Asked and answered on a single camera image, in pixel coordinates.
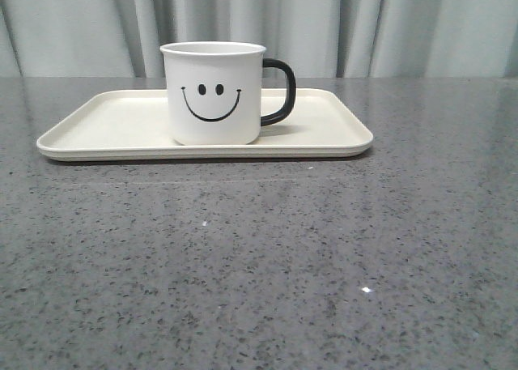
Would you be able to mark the white smiley mug black handle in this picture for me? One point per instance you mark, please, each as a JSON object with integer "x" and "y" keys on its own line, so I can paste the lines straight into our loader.
{"x": 214, "y": 91}

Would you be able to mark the cream rectangular plastic tray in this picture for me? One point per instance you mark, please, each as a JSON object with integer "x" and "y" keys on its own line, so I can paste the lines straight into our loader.
{"x": 131, "y": 125}

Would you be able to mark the pale grey-green curtain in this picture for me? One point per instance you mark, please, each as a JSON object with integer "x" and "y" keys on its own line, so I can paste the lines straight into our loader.
{"x": 318, "y": 38}

